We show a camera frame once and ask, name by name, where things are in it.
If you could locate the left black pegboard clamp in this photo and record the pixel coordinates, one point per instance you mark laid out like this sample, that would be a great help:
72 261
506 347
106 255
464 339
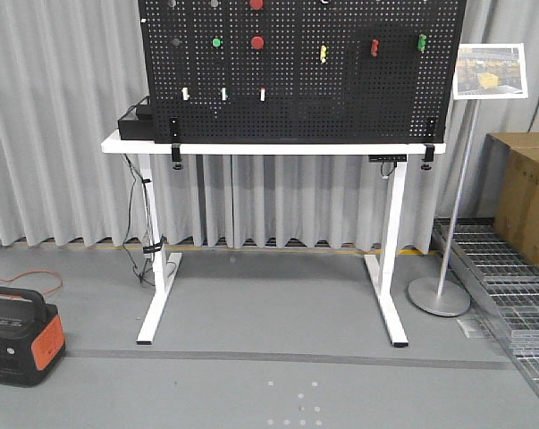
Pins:
175 144

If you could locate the black pegboard clamp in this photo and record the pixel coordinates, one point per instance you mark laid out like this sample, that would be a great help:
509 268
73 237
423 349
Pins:
175 144
428 158

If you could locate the black desk control panel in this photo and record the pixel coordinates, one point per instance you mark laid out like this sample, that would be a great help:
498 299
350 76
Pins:
388 158

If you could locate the black perforated pegboard panel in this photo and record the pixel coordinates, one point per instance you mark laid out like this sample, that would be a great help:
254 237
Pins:
351 98

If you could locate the black box on desk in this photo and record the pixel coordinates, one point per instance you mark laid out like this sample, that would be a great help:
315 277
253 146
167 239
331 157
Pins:
137 122

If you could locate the right black pegboard clamp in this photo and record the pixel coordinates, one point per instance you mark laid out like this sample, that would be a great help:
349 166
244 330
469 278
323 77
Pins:
428 158

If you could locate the lower red round button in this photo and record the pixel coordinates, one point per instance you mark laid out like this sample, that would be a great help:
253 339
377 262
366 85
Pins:
257 42

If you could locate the red round button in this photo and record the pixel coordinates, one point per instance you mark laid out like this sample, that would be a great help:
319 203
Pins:
256 5
257 42

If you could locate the silver sign stand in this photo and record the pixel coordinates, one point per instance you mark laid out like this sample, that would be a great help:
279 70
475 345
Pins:
437 295

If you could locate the upper red round button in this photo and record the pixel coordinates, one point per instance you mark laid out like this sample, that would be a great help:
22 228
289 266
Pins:
256 5

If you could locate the brown cardboard box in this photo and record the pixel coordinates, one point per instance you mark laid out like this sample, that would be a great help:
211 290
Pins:
517 216

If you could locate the metal floor grating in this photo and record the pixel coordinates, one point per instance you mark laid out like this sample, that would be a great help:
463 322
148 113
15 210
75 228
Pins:
505 288

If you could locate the photo sign board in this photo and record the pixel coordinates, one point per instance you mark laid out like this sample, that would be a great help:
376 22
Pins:
490 71

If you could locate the black orange power station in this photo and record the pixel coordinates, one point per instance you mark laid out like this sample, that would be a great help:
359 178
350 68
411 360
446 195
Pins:
31 337

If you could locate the white standing desk frame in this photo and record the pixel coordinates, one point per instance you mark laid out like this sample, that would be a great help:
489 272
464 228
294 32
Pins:
380 269

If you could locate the red knob switch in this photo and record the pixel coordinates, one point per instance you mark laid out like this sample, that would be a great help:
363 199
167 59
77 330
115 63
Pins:
374 47

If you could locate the green knob switch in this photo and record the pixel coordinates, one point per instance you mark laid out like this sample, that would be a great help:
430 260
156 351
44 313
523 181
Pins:
421 43

